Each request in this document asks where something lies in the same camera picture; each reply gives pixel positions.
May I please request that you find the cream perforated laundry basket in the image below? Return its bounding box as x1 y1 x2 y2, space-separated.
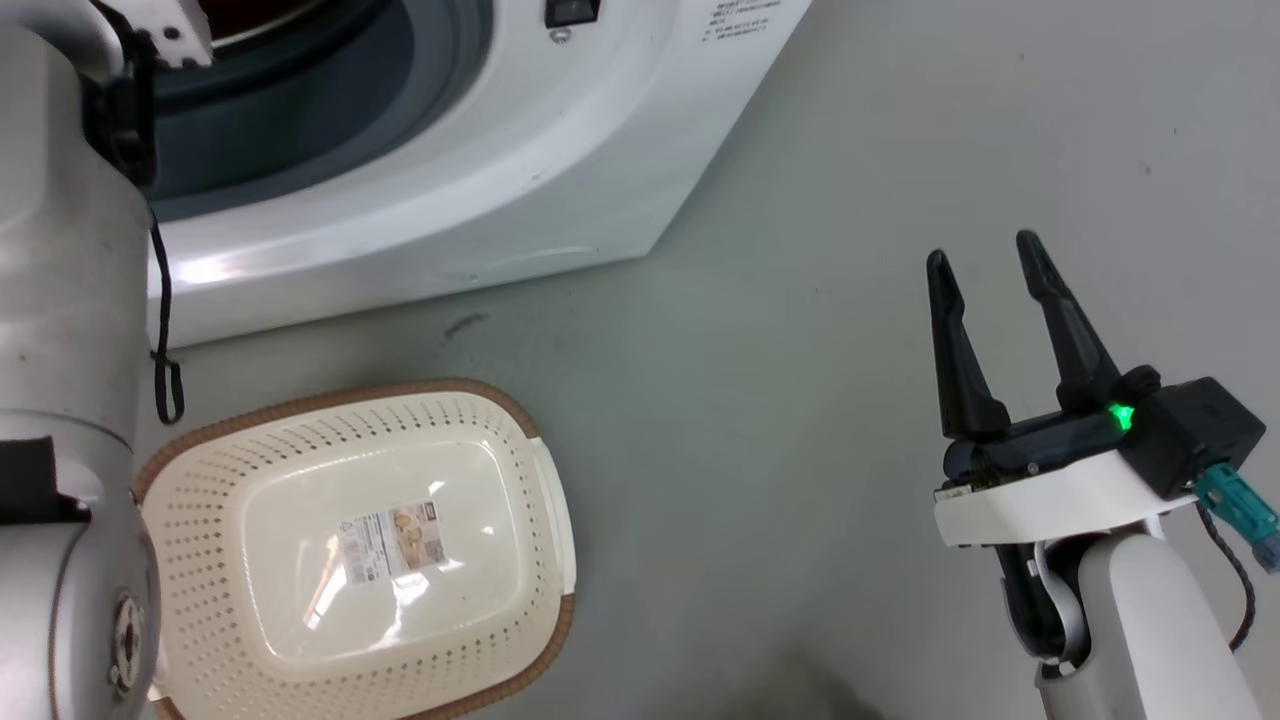
134 379 578 720

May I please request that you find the teal plug black cable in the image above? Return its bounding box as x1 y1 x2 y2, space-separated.
1193 463 1280 653

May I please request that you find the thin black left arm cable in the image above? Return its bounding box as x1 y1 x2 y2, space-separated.
148 212 186 425

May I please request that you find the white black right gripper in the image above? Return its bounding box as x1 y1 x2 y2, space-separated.
926 230 1198 548

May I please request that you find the white front-load washing machine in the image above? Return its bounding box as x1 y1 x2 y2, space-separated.
140 0 813 350

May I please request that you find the paper label sticker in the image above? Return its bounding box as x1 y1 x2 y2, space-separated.
335 503 447 585

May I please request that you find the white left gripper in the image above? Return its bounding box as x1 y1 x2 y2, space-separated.
92 0 214 69

